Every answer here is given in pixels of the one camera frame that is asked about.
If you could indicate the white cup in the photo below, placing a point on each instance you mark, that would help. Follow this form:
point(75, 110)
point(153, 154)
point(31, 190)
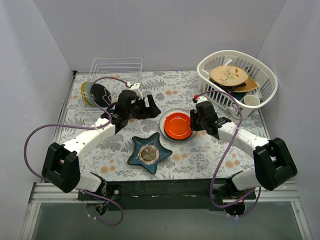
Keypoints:
point(251, 100)

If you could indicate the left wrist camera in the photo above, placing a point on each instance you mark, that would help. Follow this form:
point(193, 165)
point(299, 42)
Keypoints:
point(135, 88)

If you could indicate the tan fan-shaped plate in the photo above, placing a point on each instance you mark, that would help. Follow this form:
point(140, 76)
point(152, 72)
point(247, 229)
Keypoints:
point(250, 85)

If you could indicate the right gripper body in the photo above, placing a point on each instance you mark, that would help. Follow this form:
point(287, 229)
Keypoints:
point(194, 120)

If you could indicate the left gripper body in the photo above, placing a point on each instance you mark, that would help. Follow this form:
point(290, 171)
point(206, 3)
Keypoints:
point(144, 108)

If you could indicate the floral table mat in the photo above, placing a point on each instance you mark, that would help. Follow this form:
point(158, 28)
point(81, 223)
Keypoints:
point(194, 159)

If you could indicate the aluminium frame rail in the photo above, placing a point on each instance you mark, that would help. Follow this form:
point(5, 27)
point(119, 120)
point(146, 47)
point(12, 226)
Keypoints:
point(48, 193)

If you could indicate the beige floral round plate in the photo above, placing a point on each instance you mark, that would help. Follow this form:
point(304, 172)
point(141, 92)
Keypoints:
point(228, 76)

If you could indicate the white plastic slatted basket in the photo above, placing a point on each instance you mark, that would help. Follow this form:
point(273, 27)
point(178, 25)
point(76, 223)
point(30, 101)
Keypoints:
point(256, 70)

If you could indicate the blue star-shaped plate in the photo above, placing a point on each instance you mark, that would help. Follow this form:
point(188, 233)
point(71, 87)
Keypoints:
point(148, 152)

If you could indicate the white wire dish rack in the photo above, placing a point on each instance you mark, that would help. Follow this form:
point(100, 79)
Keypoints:
point(128, 69)

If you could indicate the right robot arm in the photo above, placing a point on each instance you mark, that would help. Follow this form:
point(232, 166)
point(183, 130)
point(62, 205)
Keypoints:
point(273, 163)

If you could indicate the yellow patterned round plate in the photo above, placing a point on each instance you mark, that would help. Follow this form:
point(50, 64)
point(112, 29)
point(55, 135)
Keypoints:
point(82, 93)

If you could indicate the dark teal dish in basket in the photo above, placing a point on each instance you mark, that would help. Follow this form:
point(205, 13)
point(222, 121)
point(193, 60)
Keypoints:
point(236, 95)

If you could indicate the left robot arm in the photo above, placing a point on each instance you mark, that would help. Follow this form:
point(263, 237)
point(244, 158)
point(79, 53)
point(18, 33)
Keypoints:
point(62, 162)

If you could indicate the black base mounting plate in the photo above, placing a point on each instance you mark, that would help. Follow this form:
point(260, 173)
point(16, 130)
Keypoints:
point(161, 194)

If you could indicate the orange red round plate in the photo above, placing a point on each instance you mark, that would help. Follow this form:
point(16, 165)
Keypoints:
point(177, 126)

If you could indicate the dark brown plate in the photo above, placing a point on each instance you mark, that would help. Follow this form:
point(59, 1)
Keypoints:
point(100, 95)

